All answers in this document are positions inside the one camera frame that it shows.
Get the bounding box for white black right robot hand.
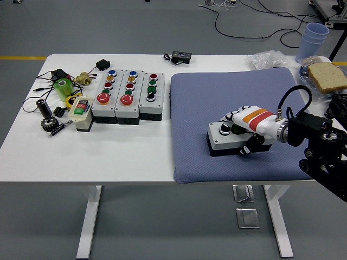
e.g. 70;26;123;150
216;105;284;158

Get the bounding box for four-control box with knob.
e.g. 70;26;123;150
139;71;165;121
207;121;273;158

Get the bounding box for five-button control box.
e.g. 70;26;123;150
114;69;145;126
91;68;124;125

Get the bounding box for blue-grey quilted mat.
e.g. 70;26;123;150
170;67;330;184

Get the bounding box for clear plastic bag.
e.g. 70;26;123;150
247;50;288;70

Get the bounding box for clear glass plate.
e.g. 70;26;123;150
299;66;347;96

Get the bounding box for metal floor socket plate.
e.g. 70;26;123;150
235;207;260;230
232;184;255;203

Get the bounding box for white bread slice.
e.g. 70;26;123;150
307;62;347;94

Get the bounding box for stacked pale blue cups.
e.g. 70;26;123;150
295;22;330;64

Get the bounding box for black digital meter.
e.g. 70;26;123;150
163;50;192;66

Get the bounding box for black slanted stand leg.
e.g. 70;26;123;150
328;32;347;62

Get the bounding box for white table leg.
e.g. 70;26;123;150
76;185;103;259
262;184;294;258

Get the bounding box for black servo motor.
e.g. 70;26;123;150
95;59;111;72

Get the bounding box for brass pipe fitting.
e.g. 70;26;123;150
73;71;93;86

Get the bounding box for yellow tape roll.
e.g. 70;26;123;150
65;93;83;111

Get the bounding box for green translucent cylinder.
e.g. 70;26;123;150
53;78;75;102

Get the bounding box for thin metal pin tool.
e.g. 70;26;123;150
48;119;73;138

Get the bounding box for black power adapter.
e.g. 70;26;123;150
51;69;72;82

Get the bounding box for large black gear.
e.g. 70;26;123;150
40;116;60;133

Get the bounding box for dark metal cylinder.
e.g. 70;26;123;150
36;99;53;119

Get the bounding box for black floor cable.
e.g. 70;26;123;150
200;0;330;48

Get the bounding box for white floor cable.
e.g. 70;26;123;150
198;0;239;10

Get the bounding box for aluminium frame stand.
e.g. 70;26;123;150
309;0;347;29

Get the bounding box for cream switch box red green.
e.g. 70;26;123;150
67;94;95;133

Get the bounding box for thin black wire with plug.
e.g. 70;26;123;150
22;69;83;113

